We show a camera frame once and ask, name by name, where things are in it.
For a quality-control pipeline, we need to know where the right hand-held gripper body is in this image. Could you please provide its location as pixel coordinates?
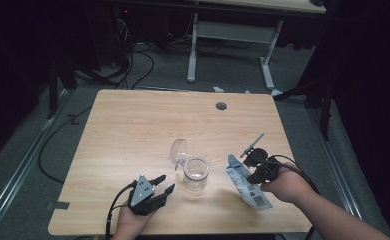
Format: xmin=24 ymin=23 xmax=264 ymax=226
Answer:
xmin=239 ymin=132 xmax=281 ymax=184

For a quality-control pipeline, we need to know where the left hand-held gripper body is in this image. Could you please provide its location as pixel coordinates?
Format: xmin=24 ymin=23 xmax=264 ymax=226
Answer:
xmin=127 ymin=173 xmax=169 ymax=216

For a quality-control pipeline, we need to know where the white and blue bag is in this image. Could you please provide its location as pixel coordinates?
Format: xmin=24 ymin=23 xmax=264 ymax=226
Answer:
xmin=226 ymin=153 xmax=273 ymax=212

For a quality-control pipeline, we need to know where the clear glass jar with lid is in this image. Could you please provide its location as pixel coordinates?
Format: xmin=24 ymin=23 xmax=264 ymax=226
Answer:
xmin=169 ymin=138 xmax=211 ymax=192

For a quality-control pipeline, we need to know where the person's right hand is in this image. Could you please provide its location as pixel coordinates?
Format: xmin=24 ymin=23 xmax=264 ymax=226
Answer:
xmin=261 ymin=166 xmax=314 ymax=204

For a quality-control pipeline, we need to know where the person's left hand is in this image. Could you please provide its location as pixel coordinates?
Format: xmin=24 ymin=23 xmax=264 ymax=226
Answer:
xmin=111 ymin=206 xmax=156 ymax=240

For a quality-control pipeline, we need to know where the black metal stand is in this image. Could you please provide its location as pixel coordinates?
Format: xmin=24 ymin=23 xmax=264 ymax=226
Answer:
xmin=45 ymin=59 xmax=80 ymax=120
xmin=275 ymin=76 xmax=335 ymax=142

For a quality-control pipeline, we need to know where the grey tape strip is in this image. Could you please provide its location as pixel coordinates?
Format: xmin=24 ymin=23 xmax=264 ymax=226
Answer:
xmin=46 ymin=200 xmax=71 ymax=211

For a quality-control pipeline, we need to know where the white-framed background desk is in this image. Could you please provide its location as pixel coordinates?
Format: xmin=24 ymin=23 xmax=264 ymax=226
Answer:
xmin=186 ymin=0 xmax=327 ymax=98

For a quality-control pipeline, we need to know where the dark computer tower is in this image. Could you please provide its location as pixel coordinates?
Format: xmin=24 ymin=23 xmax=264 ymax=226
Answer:
xmin=82 ymin=6 xmax=132 ymax=69

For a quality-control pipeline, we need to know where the left hand-held gripper cable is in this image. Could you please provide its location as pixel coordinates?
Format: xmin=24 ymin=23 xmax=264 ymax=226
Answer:
xmin=105 ymin=179 xmax=138 ymax=240

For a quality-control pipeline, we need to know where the hand-held gripper cable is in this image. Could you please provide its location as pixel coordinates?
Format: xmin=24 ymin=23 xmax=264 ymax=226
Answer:
xmin=105 ymin=179 xmax=138 ymax=240
xmin=259 ymin=154 xmax=321 ymax=240

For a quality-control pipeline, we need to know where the right hand-held gripper cable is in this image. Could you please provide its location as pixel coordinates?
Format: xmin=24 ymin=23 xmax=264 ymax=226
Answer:
xmin=259 ymin=154 xmax=321 ymax=240

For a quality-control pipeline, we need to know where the metal floor rail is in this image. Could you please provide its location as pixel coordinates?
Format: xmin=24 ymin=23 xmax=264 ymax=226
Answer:
xmin=307 ymin=106 xmax=372 ymax=240
xmin=0 ymin=89 xmax=72 ymax=236

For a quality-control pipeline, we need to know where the long black floor cable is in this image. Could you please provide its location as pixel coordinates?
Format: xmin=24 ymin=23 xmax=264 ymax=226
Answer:
xmin=37 ymin=105 xmax=94 ymax=185

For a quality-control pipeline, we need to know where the bundle of black cables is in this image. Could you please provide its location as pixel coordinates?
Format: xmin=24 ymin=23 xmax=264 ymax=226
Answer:
xmin=114 ymin=16 xmax=156 ymax=91

